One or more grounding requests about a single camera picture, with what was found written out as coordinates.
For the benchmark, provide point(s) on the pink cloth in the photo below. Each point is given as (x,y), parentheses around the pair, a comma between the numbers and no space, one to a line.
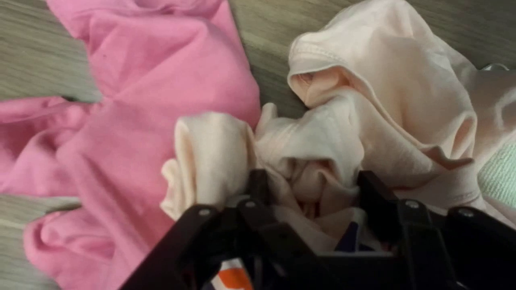
(150,106)

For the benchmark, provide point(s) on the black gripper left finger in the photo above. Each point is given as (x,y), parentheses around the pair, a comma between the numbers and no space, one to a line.
(260,190)

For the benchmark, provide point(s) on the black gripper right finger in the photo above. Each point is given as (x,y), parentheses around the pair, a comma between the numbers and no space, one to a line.
(381,194)

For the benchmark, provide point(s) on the peach cloth with print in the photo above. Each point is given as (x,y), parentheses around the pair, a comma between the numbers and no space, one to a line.
(387,96)

